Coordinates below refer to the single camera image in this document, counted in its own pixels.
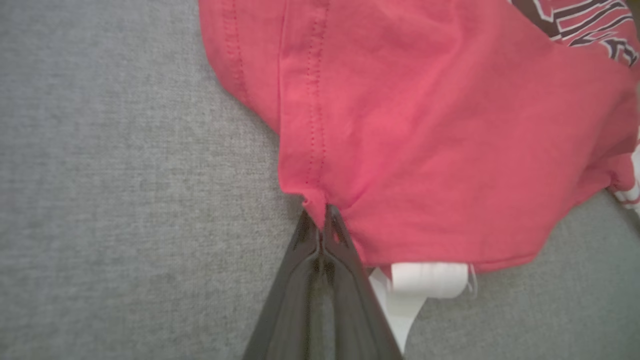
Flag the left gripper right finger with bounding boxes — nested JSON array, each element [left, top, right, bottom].
[[320, 202, 405, 360]]

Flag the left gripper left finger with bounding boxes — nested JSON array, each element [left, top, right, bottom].
[[242, 209, 325, 360]]

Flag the red Bulls basketball jersey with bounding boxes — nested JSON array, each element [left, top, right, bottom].
[[198, 0, 640, 353]]

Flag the grey sofa seat cushion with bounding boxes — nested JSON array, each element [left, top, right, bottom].
[[0, 0, 640, 360]]

